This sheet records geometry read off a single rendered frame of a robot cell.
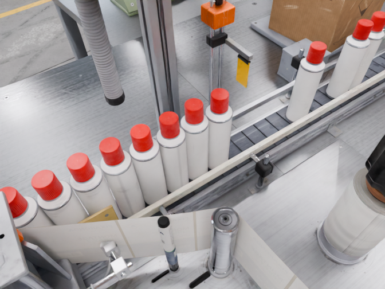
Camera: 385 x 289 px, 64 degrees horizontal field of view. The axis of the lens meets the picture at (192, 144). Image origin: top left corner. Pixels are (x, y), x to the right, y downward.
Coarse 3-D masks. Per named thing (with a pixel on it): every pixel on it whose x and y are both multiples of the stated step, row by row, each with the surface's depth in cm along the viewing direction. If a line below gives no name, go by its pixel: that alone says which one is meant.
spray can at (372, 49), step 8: (376, 16) 69; (384, 16) 69; (376, 24) 69; (384, 24) 70; (376, 32) 71; (376, 40) 71; (368, 48) 73; (376, 48) 73; (368, 56) 75; (360, 64) 77; (368, 64) 77; (360, 72) 78; (360, 80) 81
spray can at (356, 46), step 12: (360, 24) 67; (372, 24) 67; (348, 36) 71; (360, 36) 68; (348, 48) 71; (360, 48) 69; (348, 60) 72; (360, 60) 72; (336, 72) 77; (348, 72) 74; (336, 84) 78; (348, 84) 78; (336, 96) 81
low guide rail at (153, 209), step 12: (384, 72) 83; (360, 84) 80; (372, 84) 82; (348, 96) 78; (324, 108) 75; (300, 120) 72; (276, 132) 70; (288, 132) 71; (264, 144) 68; (240, 156) 66; (216, 168) 64; (228, 168) 66; (204, 180) 63; (180, 192) 61; (156, 204) 59; (168, 204) 61; (132, 216) 58; (144, 216) 59
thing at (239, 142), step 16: (384, 64) 90; (384, 80) 86; (320, 96) 82; (256, 128) 76; (272, 128) 76; (304, 128) 75; (240, 144) 73; (272, 144) 72; (224, 176) 67; (192, 192) 65
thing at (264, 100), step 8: (384, 40) 86; (328, 64) 78; (280, 88) 73; (288, 88) 73; (264, 96) 71; (272, 96) 71; (248, 104) 70; (256, 104) 70; (240, 112) 68; (232, 120) 68
